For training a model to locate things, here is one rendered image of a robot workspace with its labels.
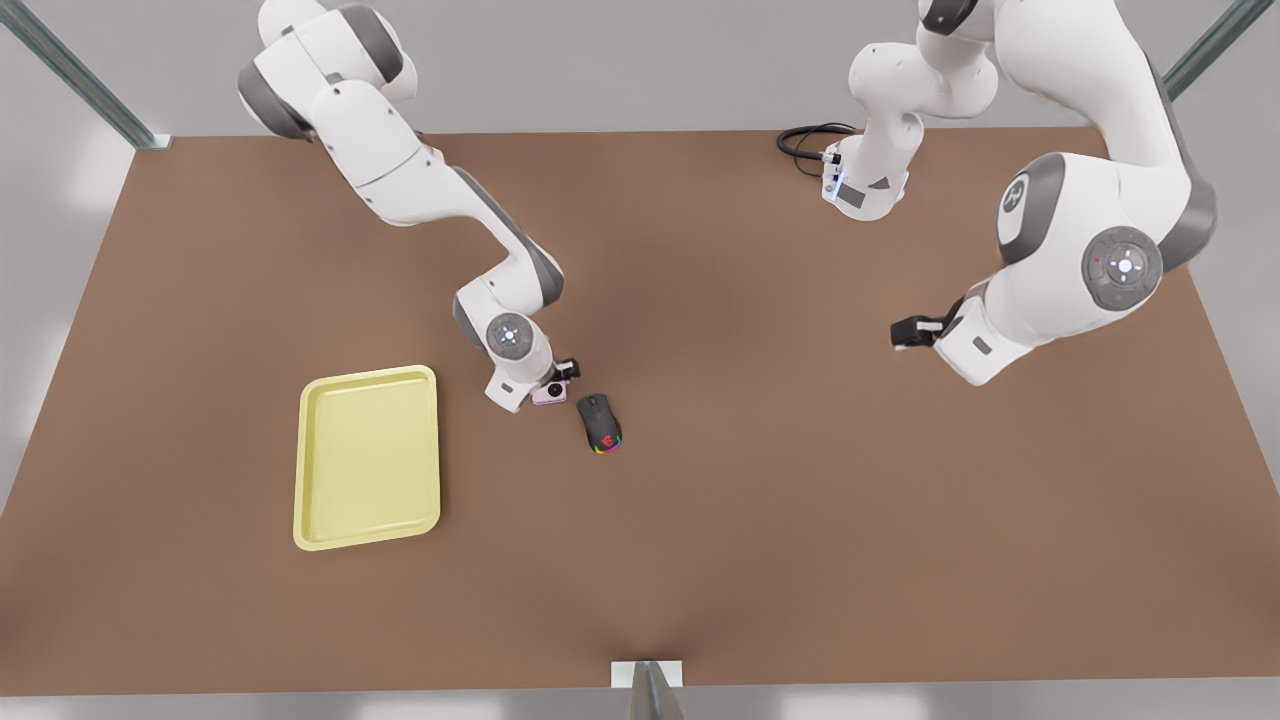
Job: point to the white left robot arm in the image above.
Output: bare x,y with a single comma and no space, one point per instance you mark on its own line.
1090,215

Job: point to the silver frame post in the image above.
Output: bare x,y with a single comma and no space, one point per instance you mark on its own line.
80,72
650,690
1210,45

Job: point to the black computer mouse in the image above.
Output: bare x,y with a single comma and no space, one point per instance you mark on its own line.
599,424

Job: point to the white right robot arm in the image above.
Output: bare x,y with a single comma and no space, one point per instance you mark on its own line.
400,170

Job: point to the small pink camera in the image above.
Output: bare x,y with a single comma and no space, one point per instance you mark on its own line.
550,392

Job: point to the yellow tray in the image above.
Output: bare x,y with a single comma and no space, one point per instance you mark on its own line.
368,457

